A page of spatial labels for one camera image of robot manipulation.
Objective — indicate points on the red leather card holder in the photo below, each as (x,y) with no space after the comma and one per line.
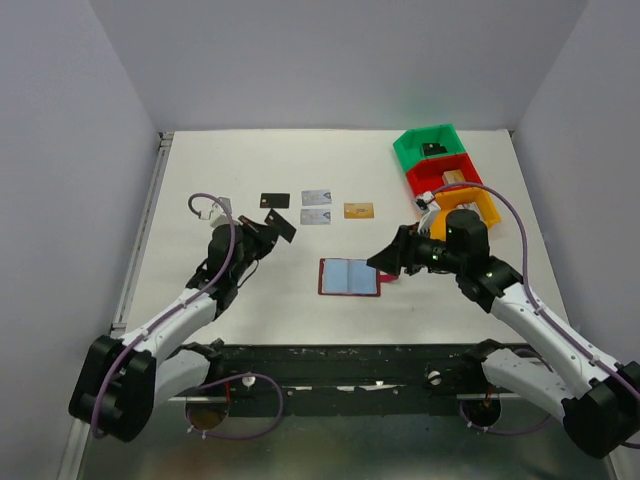
(350,277)

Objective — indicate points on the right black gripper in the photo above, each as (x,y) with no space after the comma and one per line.
(401,251)

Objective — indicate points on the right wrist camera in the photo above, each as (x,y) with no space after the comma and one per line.
(430,210)

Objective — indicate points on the black credit card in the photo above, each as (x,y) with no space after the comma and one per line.
(275,200)

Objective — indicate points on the gold credit card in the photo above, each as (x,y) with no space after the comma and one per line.
(359,211)

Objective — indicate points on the white box in yellow bin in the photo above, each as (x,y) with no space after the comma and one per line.
(469,206)

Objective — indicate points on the black item in green bin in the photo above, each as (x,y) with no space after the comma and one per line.
(433,149)

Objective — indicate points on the yellow plastic bin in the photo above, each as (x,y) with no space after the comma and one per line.
(449,199)

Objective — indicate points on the aluminium front rail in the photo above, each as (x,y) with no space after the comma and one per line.
(322,401)

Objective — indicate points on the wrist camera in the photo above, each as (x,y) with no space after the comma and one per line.
(215,216)
(430,210)

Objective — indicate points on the white VIP card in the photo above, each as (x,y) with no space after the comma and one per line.
(315,216)
(316,197)

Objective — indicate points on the tan box in red bin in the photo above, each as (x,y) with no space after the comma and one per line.
(453,176)

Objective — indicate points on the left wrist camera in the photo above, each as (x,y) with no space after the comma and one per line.
(215,216)

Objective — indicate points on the red plastic bin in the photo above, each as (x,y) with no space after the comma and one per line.
(427,174)

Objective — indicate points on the aluminium rail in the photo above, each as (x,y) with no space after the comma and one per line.
(119,321)
(322,401)

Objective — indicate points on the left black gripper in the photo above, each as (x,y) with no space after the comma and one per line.
(264,235)

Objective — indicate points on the green plastic bin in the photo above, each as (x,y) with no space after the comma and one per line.
(408,147)

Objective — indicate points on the thin white card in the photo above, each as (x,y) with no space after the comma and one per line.
(277,222)

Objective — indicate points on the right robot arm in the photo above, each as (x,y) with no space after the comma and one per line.
(593,395)

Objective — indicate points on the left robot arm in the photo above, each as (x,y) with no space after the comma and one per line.
(123,379)

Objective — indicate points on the aluminium left side rail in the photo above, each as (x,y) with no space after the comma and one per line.
(119,321)

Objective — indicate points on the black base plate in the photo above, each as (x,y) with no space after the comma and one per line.
(452,368)

